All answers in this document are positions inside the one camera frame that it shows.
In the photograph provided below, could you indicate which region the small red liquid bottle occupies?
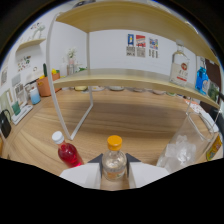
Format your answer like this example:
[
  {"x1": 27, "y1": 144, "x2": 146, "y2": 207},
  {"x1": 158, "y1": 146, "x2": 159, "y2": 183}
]
[{"x1": 51, "y1": 130, "x2": 85, "y2": 168}]

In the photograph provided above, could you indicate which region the clear bottle with orange cap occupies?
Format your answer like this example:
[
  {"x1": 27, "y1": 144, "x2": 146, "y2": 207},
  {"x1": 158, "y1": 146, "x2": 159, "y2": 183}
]
[{"x1": 101, "y1": 134, "x2": 128, "y2": 182}]

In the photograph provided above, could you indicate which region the blue and white cup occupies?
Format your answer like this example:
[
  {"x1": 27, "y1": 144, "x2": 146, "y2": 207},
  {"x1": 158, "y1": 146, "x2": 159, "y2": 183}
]
[{"x1": 29, "y1": 87, "x2": 42, "y2": 106}]

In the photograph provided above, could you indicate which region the green cup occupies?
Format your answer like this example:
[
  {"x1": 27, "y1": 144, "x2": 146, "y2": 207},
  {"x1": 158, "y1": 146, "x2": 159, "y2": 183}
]
[{"x1": 11, "y1": 100, "x2": 22, "y2": 117}]

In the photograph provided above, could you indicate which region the clear glass with ice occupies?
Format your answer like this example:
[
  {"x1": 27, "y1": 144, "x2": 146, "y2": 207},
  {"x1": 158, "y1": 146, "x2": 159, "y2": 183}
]
[{"x1": 155, "y1": 111, "x2": 216, "y2": 174}]

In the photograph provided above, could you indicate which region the white tray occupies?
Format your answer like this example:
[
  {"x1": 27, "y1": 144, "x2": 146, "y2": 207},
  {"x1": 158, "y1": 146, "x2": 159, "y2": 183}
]
[{"x1": 10, "y1": 103, "x2": 34, "y2": 126}]

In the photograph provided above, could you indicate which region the black handbag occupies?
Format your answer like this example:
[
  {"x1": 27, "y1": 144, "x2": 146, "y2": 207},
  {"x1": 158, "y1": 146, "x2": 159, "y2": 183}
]
[{"x1": 0, "y1": 109, "x2": 13, "y2": 139}]

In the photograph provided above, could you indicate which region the orange storage basket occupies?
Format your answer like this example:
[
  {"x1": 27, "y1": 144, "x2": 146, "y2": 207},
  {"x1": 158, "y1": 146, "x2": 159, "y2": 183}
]
[{"x1": 35, "y1": 72, "x2": 62, "y2": 98}]

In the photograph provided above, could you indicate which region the white wooden two-tier shelf rack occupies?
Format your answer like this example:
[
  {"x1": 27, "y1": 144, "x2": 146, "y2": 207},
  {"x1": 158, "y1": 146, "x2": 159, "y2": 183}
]
[{"x1": 45, "y1": 0, "x2": 223, "y2": 142}]

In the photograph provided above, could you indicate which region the blue liquid bottle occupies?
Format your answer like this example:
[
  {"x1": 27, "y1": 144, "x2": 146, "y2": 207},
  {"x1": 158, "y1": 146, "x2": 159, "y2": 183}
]
[{"x1": 194, "y1": 65, "x2": 210, "y2": 96}]

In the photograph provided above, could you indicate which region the clear bottle with red label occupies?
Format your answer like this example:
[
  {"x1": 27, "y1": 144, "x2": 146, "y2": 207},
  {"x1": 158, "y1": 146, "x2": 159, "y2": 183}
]
[{"x1": 169, "y1": 39, "x2": 191, "y2": 88}]

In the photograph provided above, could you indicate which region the colourful wall poster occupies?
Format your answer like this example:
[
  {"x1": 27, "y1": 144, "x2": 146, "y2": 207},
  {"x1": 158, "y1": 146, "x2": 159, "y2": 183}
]
[{"x1": 148, "y1": 37, "x2": 160, "y2": 59}]

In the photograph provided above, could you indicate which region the red wall poster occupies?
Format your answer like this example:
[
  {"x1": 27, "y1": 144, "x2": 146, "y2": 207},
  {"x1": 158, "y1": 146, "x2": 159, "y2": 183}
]
[{"x1": 135, "y1": 34, "x2": 147, "y2": 58}]

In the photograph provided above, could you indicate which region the blue yellow wall poster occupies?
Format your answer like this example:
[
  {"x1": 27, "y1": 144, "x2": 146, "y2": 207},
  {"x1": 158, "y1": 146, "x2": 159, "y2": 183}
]
[{"x1": 125, "y1": 33, "x2": 136, "y2": 57}]

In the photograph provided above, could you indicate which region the wooden wall shelf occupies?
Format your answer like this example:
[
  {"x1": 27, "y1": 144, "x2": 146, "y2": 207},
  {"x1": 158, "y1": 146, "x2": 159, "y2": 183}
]
[{"x1": 15, "y1": 38, "x2": 47, "y2": 52}]

